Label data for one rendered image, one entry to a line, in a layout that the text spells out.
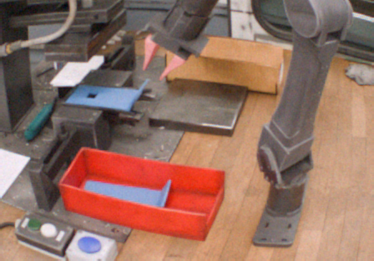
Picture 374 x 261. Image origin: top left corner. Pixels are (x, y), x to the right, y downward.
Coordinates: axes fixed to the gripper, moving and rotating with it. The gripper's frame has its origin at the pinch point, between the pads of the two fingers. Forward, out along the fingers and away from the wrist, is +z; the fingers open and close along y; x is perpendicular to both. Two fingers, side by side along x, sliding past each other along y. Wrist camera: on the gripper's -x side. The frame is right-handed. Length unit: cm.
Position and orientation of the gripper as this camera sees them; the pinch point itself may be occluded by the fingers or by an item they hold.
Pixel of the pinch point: (154, 70)
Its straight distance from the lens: 99.8
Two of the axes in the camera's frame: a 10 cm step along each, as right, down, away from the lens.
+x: -2.8, 4.9, -8.3
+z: -4.5, 7.0, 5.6
